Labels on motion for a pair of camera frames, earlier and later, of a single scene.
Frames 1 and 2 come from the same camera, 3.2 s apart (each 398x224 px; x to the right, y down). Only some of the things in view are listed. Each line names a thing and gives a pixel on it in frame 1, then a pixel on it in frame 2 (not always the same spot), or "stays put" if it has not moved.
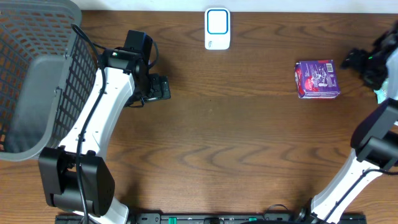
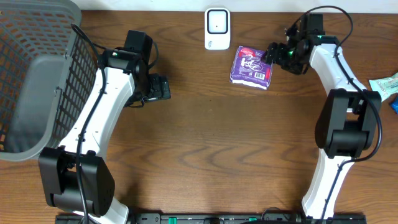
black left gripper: (160, 88) stays put
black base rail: (250, 218) stays put
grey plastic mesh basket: (48, 73) stays put
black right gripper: (353, 61) -> (275, 55)
